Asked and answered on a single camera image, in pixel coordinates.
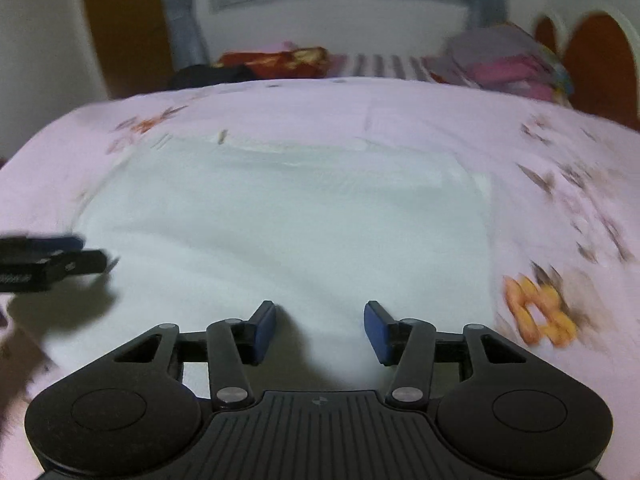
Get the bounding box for grey striped mattress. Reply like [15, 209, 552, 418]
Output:
[327, 52, 443, 79]

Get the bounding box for bed with pink floral sheet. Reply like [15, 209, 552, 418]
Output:
[0, 76, 640, 480]

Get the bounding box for brown wooden door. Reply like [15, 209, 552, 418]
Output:
[79, 0, 175, 102]

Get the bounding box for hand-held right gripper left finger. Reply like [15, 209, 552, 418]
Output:
[75, 301, 278, 409]

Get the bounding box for red and white headboard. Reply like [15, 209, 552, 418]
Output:
[532, 9, 640, 132]

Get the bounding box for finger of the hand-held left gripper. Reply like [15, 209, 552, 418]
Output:
[50, 249, 109, 277]
[0, 235, 84, 263]

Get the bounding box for black cloth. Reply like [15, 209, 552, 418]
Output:
[167, 63, 254, 91]

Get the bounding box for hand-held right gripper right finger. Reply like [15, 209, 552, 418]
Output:
[363, 301, 563, 407]

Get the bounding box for white knitted sweater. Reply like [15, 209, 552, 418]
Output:
[50, 137, 497, 391]

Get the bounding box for pile of colourful clothes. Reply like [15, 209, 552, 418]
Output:
[431, 22, 575, 107]

